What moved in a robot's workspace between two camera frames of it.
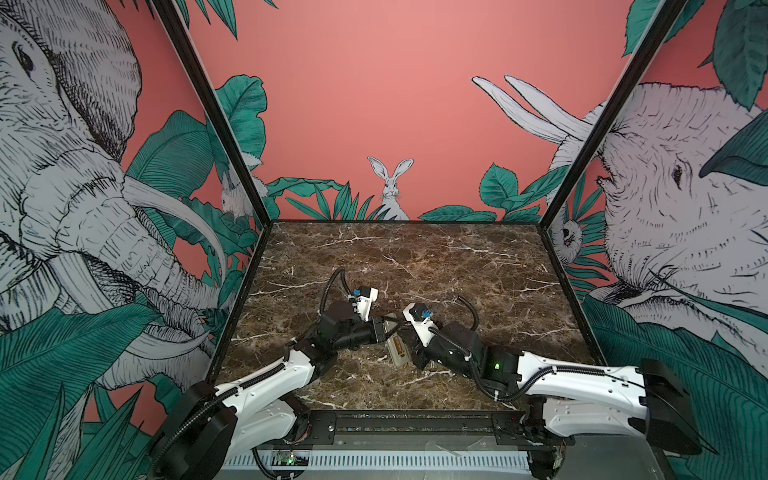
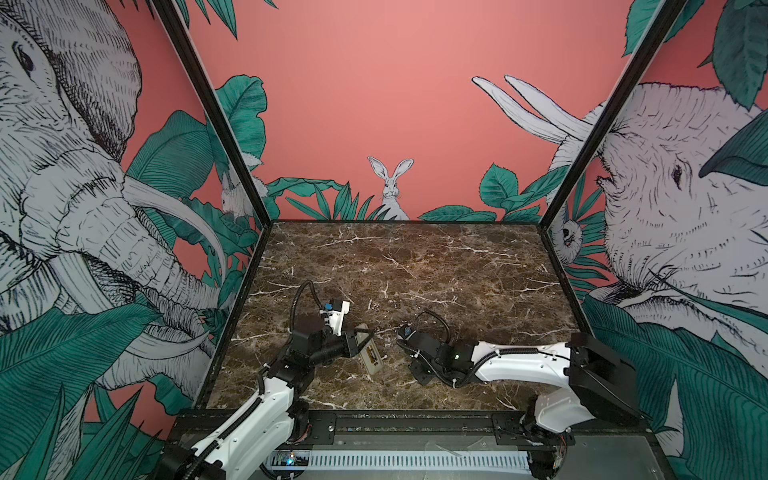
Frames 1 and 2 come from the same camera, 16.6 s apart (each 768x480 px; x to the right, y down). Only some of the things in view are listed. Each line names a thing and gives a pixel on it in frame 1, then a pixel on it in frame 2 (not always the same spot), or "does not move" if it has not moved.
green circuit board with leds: x=290 y=457 does not move
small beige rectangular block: x=399 y=349 -> x=370 y=353
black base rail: x=457 y=427 does not move
